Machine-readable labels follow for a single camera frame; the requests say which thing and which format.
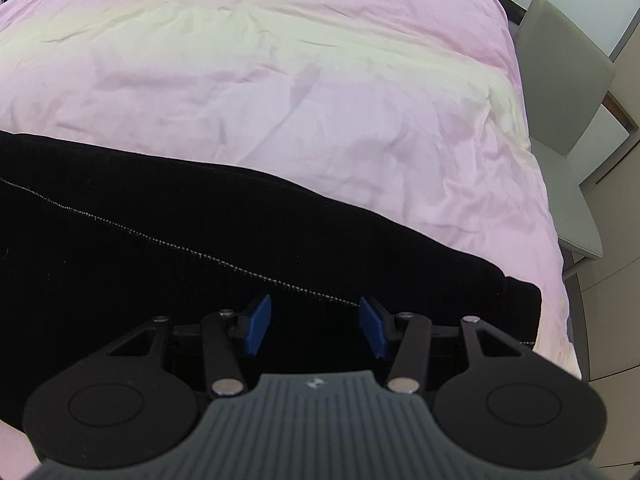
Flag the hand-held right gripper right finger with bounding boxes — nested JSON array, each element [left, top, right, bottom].
[[359, 296, 538, 397]]

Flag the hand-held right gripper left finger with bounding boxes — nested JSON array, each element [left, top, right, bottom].
[[97, 294, 273, 401]]

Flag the black pants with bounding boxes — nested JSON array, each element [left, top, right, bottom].
[[0, 130, 543, 436]]

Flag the pink floral blanket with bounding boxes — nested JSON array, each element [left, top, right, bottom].
[[0, 0, 583, 480]]

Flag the grey chair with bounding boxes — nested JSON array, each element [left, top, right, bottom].
[[514, 0, 617, 261]]

